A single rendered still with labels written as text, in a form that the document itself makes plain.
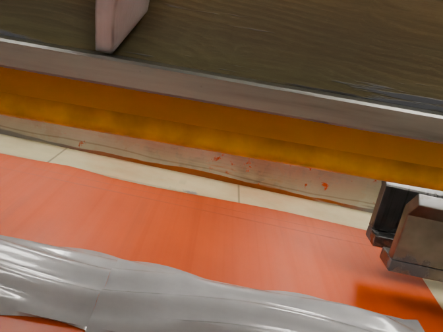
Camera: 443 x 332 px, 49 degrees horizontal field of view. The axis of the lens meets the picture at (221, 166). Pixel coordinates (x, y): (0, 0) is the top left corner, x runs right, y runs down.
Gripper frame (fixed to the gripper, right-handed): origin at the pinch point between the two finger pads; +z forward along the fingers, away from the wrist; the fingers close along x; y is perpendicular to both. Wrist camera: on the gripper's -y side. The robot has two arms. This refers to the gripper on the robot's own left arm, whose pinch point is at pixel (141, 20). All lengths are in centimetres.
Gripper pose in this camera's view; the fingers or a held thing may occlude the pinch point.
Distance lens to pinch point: 21.0
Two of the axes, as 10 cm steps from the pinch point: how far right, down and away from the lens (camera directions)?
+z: -2.1, 9.4, 2.8
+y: -9.8, -2.1, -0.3
